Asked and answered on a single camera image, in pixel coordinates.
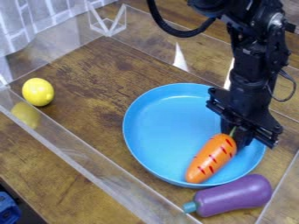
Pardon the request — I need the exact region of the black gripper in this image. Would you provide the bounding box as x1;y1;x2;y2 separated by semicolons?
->
207;73;283;151

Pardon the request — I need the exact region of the orange toy carrot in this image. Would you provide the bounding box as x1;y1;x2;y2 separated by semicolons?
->
184;129;237;184

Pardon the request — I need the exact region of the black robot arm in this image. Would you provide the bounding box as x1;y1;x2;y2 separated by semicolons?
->
188;0;291;149

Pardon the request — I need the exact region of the blue round tray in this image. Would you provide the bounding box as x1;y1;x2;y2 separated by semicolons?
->
122;83;267;188

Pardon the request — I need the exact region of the purple toy eggplant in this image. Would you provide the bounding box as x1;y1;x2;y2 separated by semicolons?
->
181;174;272;217

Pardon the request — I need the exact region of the yellow toy lemon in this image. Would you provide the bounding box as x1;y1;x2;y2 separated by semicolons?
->
22;78;54;107

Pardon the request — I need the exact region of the blue object at corner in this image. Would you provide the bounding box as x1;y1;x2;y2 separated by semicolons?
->
0;192;21;224

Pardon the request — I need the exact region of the white grid curtain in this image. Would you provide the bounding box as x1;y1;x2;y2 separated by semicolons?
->
0;0;117;57

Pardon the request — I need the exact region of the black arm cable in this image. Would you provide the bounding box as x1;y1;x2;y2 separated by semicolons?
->
145;0;217;39

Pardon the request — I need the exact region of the clear acrylic enclosure wall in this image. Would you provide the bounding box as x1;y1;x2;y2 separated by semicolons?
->
0;0;299;224

